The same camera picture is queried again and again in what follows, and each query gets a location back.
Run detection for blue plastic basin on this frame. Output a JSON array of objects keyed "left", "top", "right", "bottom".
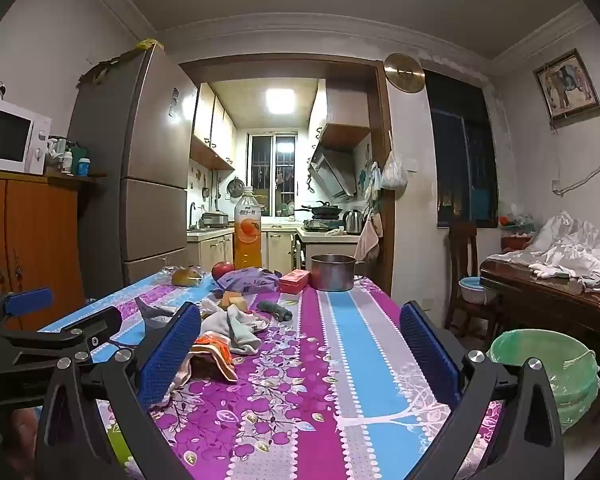
[{"left": 458, "top": 276, "right": 488, "bottom": 305}]

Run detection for dark barred window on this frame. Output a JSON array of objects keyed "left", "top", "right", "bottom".
[{"left": 424, "top": 71, "right": 498, "bottom": 228}]

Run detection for kitchen window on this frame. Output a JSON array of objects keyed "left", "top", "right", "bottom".
[{"left": 247, "top": 132, "right": 298, "bottom": 217}]

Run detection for black wok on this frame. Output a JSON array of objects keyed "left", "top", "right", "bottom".
[{"left": 294, "top": 201, "right": 344, "bottom": 218}]

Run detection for orange snack wrapper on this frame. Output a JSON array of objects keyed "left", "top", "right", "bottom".
[{"left": 190, "top": 335, "right": 239, "bottom": 384}]

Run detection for white microwave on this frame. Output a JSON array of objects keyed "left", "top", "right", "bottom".
[{"left": 0, "top": 94, "right": 52, "bottom": 176}]

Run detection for steel kettle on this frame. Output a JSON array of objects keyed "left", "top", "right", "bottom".
[{"left": 342, "top": 208, "right": 365, "bottom": 235}]

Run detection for green-lined round bin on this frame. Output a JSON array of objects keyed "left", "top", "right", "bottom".
[{"left": 487, "top": 329, "right": 600, "bottom": 433}]

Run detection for gold round wall plate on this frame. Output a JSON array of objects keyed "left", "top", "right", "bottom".
[{"left": 383, "top": 53, "right": 426, "bottom": 94}]

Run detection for steel pot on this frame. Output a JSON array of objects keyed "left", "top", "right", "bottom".
[{"left": 310, "top": 254, "right": 368, "bottom": 292}]

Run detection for purple plastic bag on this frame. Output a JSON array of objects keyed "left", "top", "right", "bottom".
[{"left": 215, "top": 267, "right": 282, "bottom": 295}]

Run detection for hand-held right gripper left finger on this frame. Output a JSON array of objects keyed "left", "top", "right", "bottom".
[{"left": 35, "top": 301, "right": 203, "bottom": 480}]

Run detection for grey sock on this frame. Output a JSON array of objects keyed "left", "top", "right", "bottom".
[{"left": 226, "top": 306, "right": 269, "bottom": 356}]

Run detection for white wall cable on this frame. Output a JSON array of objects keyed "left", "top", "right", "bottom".
[{"left": 551, "top": 140, "right": 600, "bottom": 196}]

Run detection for red box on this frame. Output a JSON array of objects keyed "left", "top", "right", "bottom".
[{"left": 278, "top": 269, "right": 312, "bottom": 294}]

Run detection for framed elephant picture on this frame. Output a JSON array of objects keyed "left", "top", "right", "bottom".
[{"left": 533, "top": 49, "right": 600, "bottom": 123}]

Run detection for hanging clear plastic bag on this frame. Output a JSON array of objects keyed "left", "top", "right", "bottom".
[{"left": 380, "top": 132, "right": 409, "bottom": 191}]

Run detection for orange wooden cabinet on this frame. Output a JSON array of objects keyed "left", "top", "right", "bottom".
[{"left": 0, "top": 170, "right": 106, "bottom": 331}]

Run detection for brown wooden dining table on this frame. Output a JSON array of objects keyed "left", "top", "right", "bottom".
[{"left": 480, "top": 255, "right": 600, "bottom": 361}]

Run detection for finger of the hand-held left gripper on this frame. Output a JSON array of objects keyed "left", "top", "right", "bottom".
[
  {"left": 0, "top": 306, "right": 124, "bottom": 354},
  {"left": 0, "top": 287, "right": 55, "bottom": 334}
]

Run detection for steel range hood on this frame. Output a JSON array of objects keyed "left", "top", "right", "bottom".
[{"left": 307, "top": 150, "right": 357, "bottom": 200}]

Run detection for pink hanging towel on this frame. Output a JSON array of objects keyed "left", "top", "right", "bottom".
[{"left": 354, "top": 212, "right": 383, "bottom": 263}]

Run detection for square ceiling light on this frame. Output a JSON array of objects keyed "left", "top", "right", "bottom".
[{"left": 265, "top": 87, "right": 296, "bottom": 116}]

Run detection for dark grey toy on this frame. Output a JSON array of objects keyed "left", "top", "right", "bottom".
[{"left": 256, "top": 301, "right": 293, "bottom": 322}]

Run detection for kitchen wall cabinets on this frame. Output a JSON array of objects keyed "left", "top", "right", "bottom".
[{"left": 190, "top": 82, "right": 237, "bottom": 171}]

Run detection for orange juice bottle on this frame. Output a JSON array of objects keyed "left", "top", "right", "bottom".
[{"left": 233, "top": 186, "right": 264, "bottom": 270}]

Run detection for white glove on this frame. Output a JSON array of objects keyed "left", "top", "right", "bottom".
[{"left": 528, "top": 261, "right": 563, "bottom": 279}]

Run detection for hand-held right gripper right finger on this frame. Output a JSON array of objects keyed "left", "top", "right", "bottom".
[{"left": 399, "top": 301, "right": 566, "bottom": 480}]

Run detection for grey refrigerator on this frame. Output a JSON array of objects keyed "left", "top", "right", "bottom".
[{"left": 67, "top": 42, "right": 199, "bottom": 286}]

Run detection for dark wooden chair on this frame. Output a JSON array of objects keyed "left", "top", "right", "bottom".
[{"left": 445, "top": 220, "right": 498, "bottom": 331}]

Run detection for white crumpled sheet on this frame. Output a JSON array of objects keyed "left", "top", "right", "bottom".
[{"left": 490, "top": 210, "right": 600, "bottom": 286}]

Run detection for purple floral tablecloth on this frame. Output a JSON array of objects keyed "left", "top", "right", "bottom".
[{"left": 37, "top": 265, "right": 506, "bottom": 480}]

